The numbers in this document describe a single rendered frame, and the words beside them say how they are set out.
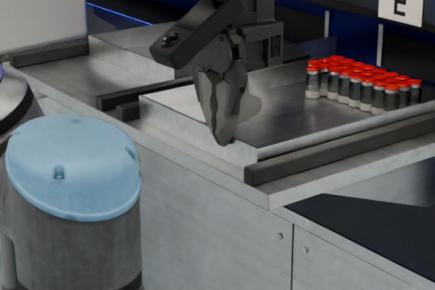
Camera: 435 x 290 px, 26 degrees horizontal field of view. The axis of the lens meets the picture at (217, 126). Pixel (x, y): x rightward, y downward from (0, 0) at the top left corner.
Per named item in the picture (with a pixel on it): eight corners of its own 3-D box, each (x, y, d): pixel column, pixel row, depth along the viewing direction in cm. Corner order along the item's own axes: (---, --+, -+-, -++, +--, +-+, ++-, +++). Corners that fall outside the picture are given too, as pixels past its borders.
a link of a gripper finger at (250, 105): (267, 144, 115) (269, 71, 112) (229, 155, 112) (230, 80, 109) (252, 137, 118) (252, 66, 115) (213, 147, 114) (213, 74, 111)
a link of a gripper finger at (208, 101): (252, 137, 118) (252, 66, 115) (213, 147, 114) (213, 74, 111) (236, 130, 120) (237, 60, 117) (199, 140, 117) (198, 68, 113)
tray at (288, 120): (320, 77, 150) (320, 56, 149) (447, 120, 131) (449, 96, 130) (139, 119, 131) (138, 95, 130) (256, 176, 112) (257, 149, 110)
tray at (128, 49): (242, 27, 183) (243, 9, 181) (336, 55, 163) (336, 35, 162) (89, 55, 163) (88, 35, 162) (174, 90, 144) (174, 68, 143)
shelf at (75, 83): (226, 32, 187) (226, 22, 186) (526, 126, 134) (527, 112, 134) (2, 73, 160) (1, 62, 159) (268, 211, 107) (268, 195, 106)
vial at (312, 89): (312, 94, 142) (314, 64, 140) (323, 97, 140) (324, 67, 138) (302, 96, 140) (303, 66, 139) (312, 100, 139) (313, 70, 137)
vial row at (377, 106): (314, 87, 145) (315, 58, 143) (401, 118, 131) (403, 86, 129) (303, 90, 143) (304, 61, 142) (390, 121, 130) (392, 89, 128)
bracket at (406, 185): (420, 197, 143) (426, 116, 139) (435, 204, 141) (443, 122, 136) (245, 261, 124) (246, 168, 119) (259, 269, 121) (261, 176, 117)
